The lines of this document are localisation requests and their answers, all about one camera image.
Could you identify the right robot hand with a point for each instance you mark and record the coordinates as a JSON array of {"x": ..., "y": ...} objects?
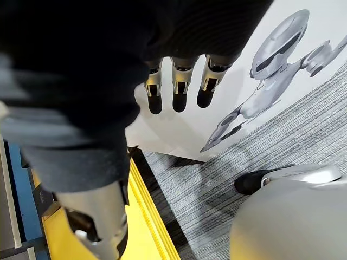
[{"x": 81, "y": 67}]

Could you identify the blue shelf upright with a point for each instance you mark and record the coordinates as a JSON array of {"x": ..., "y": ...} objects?
[{"x": 23, "y": 195}]

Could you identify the yellow shelf board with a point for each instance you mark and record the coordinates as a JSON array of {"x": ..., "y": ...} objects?
[{"x": 146, "y": 224}]

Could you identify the dark robot foot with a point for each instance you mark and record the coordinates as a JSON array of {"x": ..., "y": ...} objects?
[{"x": 250, "y": 182}]

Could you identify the silver robot leg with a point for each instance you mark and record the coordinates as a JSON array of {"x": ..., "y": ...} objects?
[{"x": 292, "y": 214}]

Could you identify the spaceship wall picture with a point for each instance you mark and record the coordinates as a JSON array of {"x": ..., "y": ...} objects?
[{"x": 273, "y": 73}]

